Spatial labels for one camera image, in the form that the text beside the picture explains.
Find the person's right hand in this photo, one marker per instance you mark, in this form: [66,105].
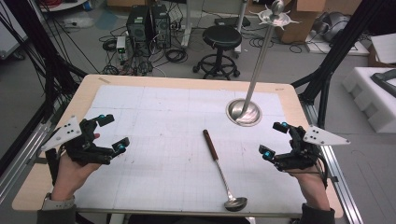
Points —
[311,186]

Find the black round stool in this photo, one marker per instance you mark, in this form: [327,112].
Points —
[221,37]

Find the silver metal stand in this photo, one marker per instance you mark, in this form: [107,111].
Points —
[258,68]

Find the white metal post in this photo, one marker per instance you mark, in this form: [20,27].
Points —
[187,21]
[242,18]

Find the small white electronic box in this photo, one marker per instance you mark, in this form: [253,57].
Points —
[121,45]

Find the dark curved object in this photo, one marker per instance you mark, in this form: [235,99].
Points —
[384,81]

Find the white foam block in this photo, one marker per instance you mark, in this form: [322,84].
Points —
[370,102]

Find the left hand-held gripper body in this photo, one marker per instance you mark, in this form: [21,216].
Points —
[90,149]

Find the white flat board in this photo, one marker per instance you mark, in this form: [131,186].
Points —
[385,48]

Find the grey wristwatch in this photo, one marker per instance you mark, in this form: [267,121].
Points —
[59,203]

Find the grey rounded device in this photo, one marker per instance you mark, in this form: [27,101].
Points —
[334,26]

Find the black metal frame strut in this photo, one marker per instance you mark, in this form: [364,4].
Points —
[46,62]
[339,46]

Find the aluminium rail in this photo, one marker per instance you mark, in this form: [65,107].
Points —
[18,168]
[339,186]

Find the person's left hand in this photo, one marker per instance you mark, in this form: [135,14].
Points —
[73,177]

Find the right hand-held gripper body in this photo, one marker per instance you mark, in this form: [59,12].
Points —
[303,152]

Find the black computer tower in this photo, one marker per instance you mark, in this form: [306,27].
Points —
[161,26]
[138,28]

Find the white grid mat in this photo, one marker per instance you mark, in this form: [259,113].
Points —
[171,109]

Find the brown cardboard box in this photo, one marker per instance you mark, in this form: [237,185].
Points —
[299,21]

